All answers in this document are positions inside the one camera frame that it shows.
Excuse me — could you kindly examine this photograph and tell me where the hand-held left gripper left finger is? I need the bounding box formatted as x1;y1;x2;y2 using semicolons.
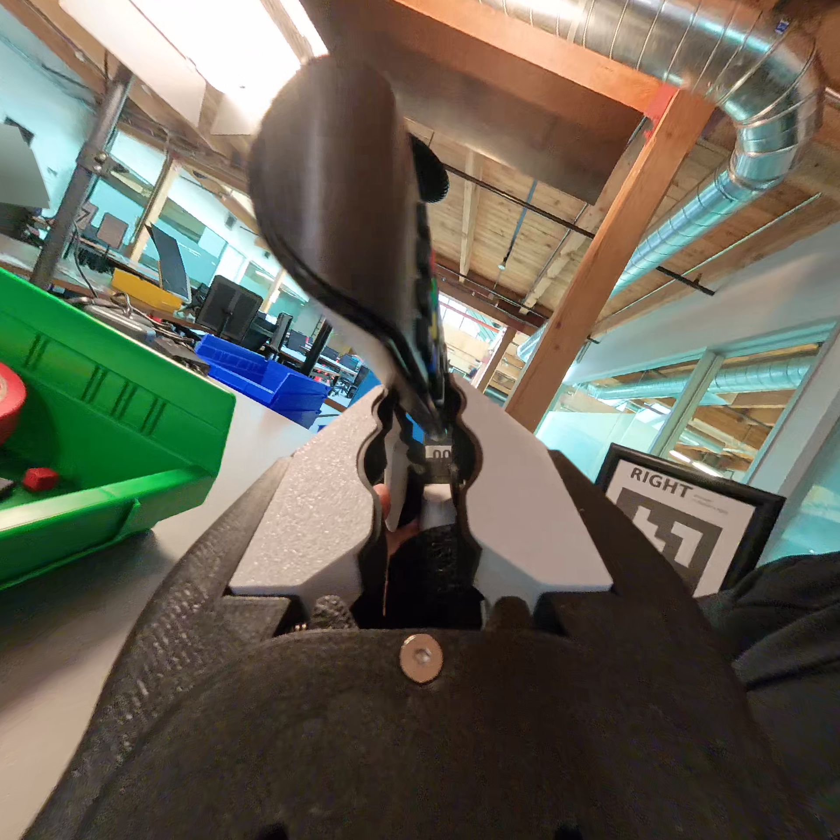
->
228;384;395;599

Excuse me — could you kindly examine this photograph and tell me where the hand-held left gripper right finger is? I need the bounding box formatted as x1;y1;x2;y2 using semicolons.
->
453;379;616;603

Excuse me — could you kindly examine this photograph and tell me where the black handheld electronic device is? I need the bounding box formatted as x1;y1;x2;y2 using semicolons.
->
248;54;460;473

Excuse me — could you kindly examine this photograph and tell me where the blue plastic bin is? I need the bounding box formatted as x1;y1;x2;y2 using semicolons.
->
209;357;330;416
196;333;271;370

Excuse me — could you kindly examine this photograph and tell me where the green plastic bin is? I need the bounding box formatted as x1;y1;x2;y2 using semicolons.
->
0;266;237;589

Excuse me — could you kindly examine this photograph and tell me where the black computer monitor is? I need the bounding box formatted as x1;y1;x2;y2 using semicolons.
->
196;276;265;343

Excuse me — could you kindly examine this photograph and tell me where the yellow box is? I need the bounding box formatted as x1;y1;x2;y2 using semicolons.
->
110;268;186;314

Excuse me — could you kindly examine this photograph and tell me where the dark tilted laptop screen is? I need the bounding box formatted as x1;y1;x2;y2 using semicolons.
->
146;223;194;304

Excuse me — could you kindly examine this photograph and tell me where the red tape roll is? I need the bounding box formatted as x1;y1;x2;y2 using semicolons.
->
0;361;28;448

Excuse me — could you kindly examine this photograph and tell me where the black pole with ribbed disc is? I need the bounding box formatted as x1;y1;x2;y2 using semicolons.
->
303;134;452;376

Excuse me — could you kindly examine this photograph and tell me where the grey metal column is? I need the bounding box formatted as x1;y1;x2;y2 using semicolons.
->
29;66;137;291

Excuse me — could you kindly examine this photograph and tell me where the white ceiling light fixture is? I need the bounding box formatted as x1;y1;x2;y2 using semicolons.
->
59;0;329;137

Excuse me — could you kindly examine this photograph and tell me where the thin spiral metal duct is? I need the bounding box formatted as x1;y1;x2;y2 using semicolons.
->
577;356;818;403

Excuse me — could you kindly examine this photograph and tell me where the interior window frame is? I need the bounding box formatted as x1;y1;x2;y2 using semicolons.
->
564;322;840;473

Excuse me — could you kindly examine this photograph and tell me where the wooden support post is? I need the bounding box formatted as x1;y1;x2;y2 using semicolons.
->
505;92;718;432

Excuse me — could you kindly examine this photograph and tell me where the black ceiling rail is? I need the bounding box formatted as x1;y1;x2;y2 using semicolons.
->
446;164;718;298

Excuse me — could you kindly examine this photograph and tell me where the large spiral metal duct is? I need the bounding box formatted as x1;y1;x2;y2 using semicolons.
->
479;0;826;368

